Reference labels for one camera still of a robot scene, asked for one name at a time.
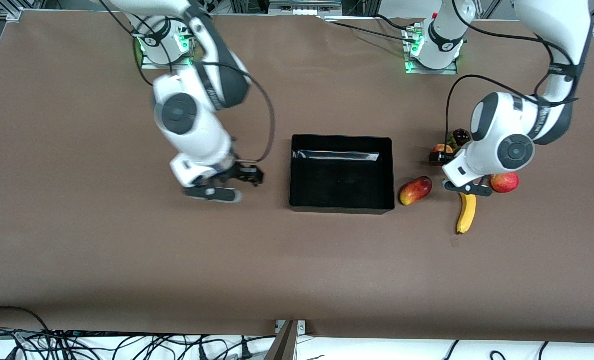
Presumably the white power strip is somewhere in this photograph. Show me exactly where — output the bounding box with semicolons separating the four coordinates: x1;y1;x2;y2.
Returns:
269;0;343;16

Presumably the red apple right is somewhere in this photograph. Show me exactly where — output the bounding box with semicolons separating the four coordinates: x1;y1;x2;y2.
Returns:
490;172;520;194

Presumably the brown table mat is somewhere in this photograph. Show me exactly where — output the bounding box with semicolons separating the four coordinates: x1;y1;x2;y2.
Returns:
0;10;594;346

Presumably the black cable on table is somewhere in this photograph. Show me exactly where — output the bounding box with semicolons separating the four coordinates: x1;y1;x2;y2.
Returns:
327;19;414;42

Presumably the red yellow mango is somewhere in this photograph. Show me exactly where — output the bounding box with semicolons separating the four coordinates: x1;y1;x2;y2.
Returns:
399;176;434;206

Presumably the silver table edge bracket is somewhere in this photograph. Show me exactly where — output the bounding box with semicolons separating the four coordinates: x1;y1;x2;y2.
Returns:
275;320;307;335

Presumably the dark purple mangosteen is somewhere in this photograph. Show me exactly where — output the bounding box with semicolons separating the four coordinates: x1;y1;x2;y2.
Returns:
449;128;472;149

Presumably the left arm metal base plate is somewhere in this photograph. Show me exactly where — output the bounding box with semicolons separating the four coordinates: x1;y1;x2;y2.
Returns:
405;22;459;76

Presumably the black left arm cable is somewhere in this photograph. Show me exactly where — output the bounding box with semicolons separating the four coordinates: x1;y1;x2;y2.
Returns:
445;75;545;133

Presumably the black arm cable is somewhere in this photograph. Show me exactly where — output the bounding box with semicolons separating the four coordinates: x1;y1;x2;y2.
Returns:
192;60;277;165
445;75;545;133

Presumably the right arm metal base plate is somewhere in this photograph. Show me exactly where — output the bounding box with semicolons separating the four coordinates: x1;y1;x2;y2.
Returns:
141;20;194;70

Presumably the dark grey metal post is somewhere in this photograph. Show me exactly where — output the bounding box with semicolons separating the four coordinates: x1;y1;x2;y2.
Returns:
263;320;298;360

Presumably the black plastic box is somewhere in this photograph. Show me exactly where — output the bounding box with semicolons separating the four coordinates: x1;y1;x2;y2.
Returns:
288;133;396;216

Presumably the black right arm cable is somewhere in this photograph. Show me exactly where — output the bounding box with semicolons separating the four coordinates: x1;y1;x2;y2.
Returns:
192;60;277;165

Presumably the yellow banana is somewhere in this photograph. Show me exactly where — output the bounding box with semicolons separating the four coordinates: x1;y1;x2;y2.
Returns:
456;193;477;235

